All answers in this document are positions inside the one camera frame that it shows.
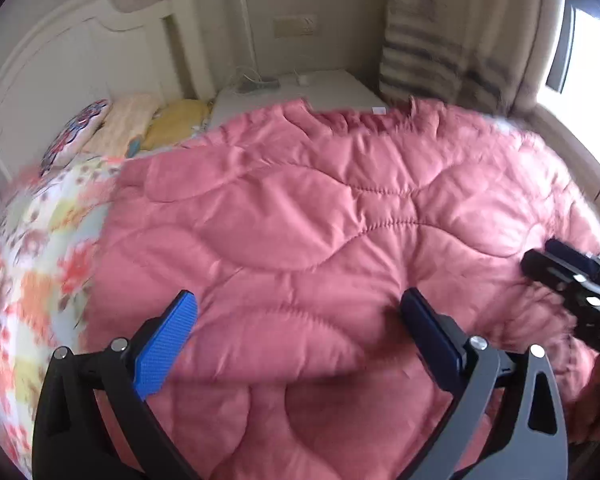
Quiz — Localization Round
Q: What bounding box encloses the white wooden headboard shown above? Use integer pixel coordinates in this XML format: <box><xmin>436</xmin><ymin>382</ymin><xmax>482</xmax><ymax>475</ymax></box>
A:
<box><xmin>0</xmin><ymin>0</ymin><xmax>216</xmax><ymax>196</ymax></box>

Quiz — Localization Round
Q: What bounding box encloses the window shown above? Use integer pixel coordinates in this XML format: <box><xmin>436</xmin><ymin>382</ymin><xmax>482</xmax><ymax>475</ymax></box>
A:
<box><xmin>545</xmin><ymin>5</ymin><xmax>600</xmax><ymax>173</ymax></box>

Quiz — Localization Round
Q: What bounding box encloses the floral bedsheet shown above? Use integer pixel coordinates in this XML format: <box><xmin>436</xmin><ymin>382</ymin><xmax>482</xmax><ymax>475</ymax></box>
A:
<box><xmin>0</xmin><ymin>152</ymin><xmax>127</xmax><ymax>477</ymax></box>

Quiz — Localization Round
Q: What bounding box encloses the floral print pillow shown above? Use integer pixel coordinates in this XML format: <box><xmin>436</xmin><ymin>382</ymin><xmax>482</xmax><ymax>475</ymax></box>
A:
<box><xmin>40</xmin><ymin>99</ymin><xmax>113</xmax><ymax>177</ymax></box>

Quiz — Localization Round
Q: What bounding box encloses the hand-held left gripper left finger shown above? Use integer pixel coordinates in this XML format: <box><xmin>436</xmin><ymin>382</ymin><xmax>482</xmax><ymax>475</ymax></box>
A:
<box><xmin>31</xmin><ymin>290</ymin><xmax>201</xmax><ymax>480</ymax></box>

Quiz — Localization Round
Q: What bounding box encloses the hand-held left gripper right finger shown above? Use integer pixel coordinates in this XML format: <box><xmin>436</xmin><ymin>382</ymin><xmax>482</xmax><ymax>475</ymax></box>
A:
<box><xmin>397</xmin><ymin>287</ymin><xmax>568</xmax><ymax>480</ymax></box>

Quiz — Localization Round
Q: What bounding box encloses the white nightstand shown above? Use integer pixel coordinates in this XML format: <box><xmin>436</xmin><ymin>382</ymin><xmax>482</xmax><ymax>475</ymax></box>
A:
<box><xmin>207</xmin><ymin>69</ymin><xmax>392</xmax><ymax>132</ymax></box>

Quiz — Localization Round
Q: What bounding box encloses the white cable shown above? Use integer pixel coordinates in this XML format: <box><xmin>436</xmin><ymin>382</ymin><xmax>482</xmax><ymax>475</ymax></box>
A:
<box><xmin>229</xmin><ymin>66</ymin><xmax>282</xmax><ymax>95</ymax></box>

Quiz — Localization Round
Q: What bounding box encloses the striped curtain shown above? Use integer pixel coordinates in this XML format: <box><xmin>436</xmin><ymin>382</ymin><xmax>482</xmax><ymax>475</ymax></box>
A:
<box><xmin>377</xmin><ymin>0</ymin><xmax>567</xmax><ymax>117</ymax></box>

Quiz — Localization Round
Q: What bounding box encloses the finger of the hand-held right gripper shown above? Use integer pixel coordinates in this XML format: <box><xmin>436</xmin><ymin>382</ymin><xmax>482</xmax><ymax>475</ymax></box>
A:
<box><xmin>521</xmin><ymin>249</ymin><xmax>600</xmax><ymax>351</ymax></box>
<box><xmin>545</xmin><ymin>237</ymin><xmax>600</xmax><ymax>286</ymax></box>

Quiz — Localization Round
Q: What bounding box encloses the pink quilted comforter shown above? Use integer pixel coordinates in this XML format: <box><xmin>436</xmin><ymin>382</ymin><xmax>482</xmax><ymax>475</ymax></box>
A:
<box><xmin>82</xmin><ymin>97</ymin><xmax>600</xmax><ymax>480</ymax></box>

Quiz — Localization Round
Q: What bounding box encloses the yellow pillow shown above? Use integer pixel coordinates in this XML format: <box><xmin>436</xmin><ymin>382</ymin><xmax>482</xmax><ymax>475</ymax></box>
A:
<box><xmin>140</xmin><ymin>100</ymin><xmax>212</xmax><ymax>151</ymax></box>

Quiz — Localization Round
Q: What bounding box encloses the peach pillow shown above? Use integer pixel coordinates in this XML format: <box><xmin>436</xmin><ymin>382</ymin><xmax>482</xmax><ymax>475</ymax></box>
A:
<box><xmin>82</xmin><ymin>92</ymin><xmax>163</xmax><ymax>157</ymax></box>

